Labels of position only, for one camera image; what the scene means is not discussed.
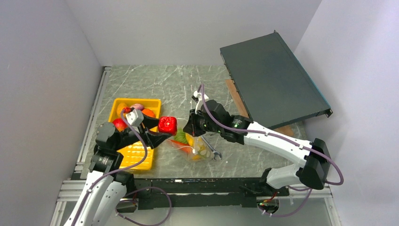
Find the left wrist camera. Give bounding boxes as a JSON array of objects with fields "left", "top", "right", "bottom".
[{"left": 126, "top": 109, "right": 144, "bottom": 127}]

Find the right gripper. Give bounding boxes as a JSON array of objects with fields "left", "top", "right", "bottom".
[{"left": 183, "top": 107, "right": 222, "bottom": 137}]

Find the yellow plastic tray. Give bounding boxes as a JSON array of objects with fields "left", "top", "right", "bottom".
[{"left": 108, "top": 97, "right": 161, "bottom": 170}]

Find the brown potato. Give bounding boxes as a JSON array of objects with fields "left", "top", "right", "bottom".
[{"left": 116, "top": 102, "right": 128, "bottom": 117}]

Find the red bell pepper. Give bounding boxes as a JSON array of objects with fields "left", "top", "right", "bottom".
[{"left": 158, "top": 116, "right": 177, "bottom": 136}]

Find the orange carrot with green top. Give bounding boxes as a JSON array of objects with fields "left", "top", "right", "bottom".
[{"left": 169, "top": 140, "right": 193, "bottom": 153}]

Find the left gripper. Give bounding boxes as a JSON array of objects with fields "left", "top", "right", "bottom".
[{"left": 113, "top": 113, "right": 171, "bottom": 151}]

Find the red apple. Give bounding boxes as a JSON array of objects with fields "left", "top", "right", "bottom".
[{"left": 112, "top": 118, "right": 128, "bottom": 131}]

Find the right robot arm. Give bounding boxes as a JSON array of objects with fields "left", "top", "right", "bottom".
[{"left": 183, "top": 99, "right": 331, "bottom": 195}]

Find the wooden cutting board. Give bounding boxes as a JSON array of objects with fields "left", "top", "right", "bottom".
[{"left": 225, "top": 79, "right": 294, "bottom": 137}]

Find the green cabbage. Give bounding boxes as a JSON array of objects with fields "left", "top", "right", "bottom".
[{"left": 174, "top": 128, "right": 189, "bottom": 145}]

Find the purple onion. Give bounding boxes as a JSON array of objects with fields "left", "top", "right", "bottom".
[{"left": 130, "top": 104, "right": 145, "bottom": 111}]

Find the dark green network switch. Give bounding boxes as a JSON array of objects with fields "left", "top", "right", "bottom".
[{"left": 220, "top": 31, "right": 333, "bottom": 129}]

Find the orange pumpkin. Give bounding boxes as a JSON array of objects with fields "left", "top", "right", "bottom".
[{"left": 142, "top": 108, "right": 156, "bottom": 118}]

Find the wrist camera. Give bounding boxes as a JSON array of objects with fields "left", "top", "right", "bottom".
[
  {"left": 126, "top": 109, "right": 144, "bottom": 127},
  {"left": 192, "top": 90, "right": 203, "bottom": 113}
]

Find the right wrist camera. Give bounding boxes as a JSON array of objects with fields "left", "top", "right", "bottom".
[{"left": 192, "top": 90, "right": 203, "bottom": 113}]

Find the steel combination wrench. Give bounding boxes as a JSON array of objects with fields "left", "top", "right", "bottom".
[{"left": 201, "top": 136, "right": 223, "bottom": 161}]

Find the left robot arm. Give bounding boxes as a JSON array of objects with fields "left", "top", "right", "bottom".
[{"left": 65, "top": 122, "right": 171, "bottom": 226}]

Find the clear dotted zip bag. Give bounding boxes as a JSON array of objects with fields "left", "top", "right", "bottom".
[{"left": 168, "top": 118, "right": 215, "bottom": 162}]

